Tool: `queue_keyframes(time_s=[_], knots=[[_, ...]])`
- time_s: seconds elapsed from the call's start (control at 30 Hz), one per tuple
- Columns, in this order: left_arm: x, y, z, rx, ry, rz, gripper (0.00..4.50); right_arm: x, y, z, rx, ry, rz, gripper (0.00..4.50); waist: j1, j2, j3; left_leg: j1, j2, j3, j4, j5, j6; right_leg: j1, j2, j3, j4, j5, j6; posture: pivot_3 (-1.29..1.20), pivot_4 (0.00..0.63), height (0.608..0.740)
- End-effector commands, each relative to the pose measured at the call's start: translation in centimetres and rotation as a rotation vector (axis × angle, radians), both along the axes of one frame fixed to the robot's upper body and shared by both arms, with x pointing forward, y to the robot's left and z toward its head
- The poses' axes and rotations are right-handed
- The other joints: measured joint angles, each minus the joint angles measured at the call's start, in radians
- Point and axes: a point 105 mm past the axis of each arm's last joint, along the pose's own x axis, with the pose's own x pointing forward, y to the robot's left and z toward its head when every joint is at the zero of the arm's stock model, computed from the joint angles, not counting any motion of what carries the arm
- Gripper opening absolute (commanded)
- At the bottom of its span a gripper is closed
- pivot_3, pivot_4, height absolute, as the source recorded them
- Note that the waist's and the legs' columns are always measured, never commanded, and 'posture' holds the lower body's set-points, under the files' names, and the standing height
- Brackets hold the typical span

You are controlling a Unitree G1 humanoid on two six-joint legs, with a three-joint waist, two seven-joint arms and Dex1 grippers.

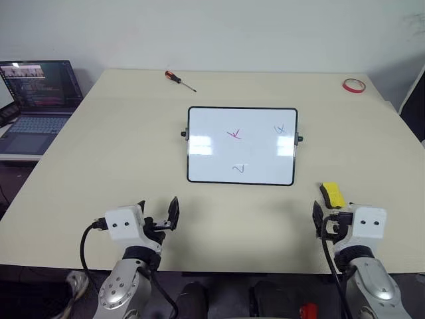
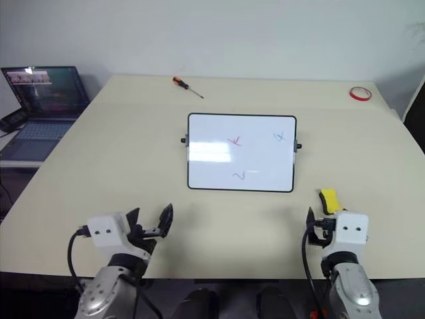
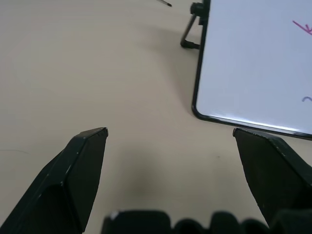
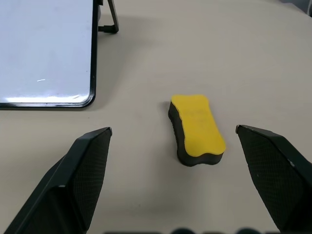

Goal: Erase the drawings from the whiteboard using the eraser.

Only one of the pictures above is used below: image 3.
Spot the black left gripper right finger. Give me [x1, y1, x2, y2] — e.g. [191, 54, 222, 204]
[232, 128, 312, 229]

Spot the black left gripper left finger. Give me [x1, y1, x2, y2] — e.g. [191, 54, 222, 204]
[0, 127, 109, 234]

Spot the black-framed whiteboard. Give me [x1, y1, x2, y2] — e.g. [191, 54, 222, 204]
[192, 0, 312, 141]

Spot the black whiteboard stand leg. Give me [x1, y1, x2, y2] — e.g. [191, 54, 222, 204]
[180, 0, 211, 50]

